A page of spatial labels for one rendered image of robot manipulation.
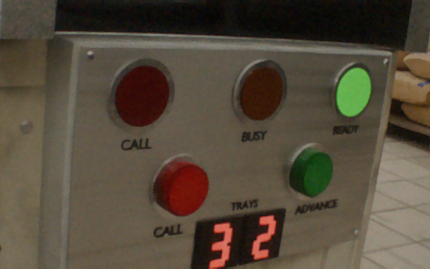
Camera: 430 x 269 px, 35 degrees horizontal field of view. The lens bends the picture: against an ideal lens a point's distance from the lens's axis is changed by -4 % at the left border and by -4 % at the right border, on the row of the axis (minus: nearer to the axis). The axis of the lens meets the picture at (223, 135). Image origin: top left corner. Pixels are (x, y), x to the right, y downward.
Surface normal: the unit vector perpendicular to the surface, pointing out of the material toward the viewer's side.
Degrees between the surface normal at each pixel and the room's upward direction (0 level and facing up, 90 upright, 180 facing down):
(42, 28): 90
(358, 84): 90
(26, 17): 90
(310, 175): 90
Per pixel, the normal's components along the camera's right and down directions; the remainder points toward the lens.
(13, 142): 0.60, 0.26
